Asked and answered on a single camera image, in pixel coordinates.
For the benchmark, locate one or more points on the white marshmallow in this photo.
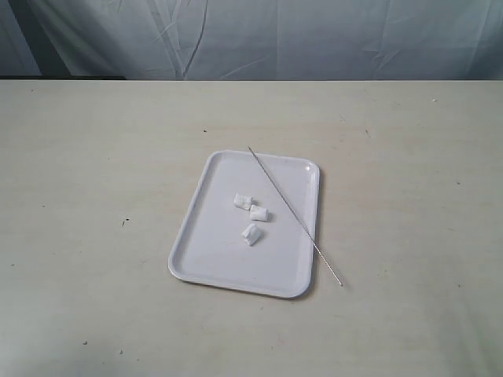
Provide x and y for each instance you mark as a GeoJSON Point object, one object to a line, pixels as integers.
{"type": "Point", "coordinates": [242, 201]}
{"type": "Point", "coordinates": [258, 213]}
{"type": "Point", "coordinates": [251, 234]}

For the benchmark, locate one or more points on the thin metal skewer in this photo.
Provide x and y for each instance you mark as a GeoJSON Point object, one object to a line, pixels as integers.
{"type": "Point", "coordinates": [295, 215]}

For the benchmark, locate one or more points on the white plastic tray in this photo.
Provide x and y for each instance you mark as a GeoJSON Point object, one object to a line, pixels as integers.
{"type": "Point", "coordinates": [209, 249]}

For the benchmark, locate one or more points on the white backdrop curtain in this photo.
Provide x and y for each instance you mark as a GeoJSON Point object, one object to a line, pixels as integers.
{"type": "Point", "coordinates": [252, 40]}

